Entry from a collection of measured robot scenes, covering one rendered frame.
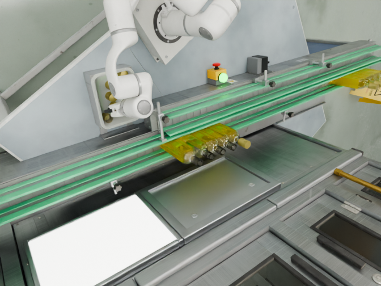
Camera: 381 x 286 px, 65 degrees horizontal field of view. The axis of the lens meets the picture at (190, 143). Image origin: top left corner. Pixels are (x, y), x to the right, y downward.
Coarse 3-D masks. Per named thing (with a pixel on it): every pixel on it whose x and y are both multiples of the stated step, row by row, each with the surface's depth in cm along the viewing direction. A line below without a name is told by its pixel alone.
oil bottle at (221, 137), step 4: (204, 128) 135; (208, 128) 135; (212, 128) 134; (208, 132) 131; (212, 132) 131; (216, 132) 130; (220, 132) 130; (216, 136) 127; (220, 136) 127; (224, 136) 127; (220, 140) 125; (224, 140) 126; (228, 140) 127; (220, 144) 126
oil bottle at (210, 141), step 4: (196, 132) 132; (200, 132) 131; (204, 132) 131; (196, 136) 128; (200, 136) 128; (204, 136) 128; (208, 136) 127; (212, 136) 127; (204, 140) 124; (208, 140) 124; (212, 140) 124; (216, 140) 124; (208, 144) 123; (212, 144) 123; (216, 144) 123; (208, 148) 123; (212, 148) 123; (212, 152) 124
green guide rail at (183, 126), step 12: (360, 60) 205; (372, 60) 202; (324, 72) 186; (336, 72) 184; (300, 84) 170; (312, 84) 170; (264, 96) 157; (276, 96) 155; (228, 108) 146; (240, 108) 143; (192, 120) 136; (204, 120) 134; (168, 132) 126; (180, 132) 127
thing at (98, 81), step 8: (104, 72) 113; (128, 72) 120; (96, 80) 119; (104, 80) 121; (96, 88) 120; (104, 88) 122; (96, 96) 114; (104, 96) 123; (96, 104) 115; (104, 104) 124; (112, 120) 125; (120, 120) 125; (128, 120) 125
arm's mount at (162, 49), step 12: (144, 0) 113; (156, 0) 116; (168, 0) 119; (144, 12) 115; (156, 12) 117; (144, 24) 116; (156, 24) 119; (144, 36) 121; (156, 36) 121; (180, 36) 127; (192, 36) 132; (156, 48) 122; (168, 48) 126; (180, 48) 129; (156, 60) 132; (168, 60) 127
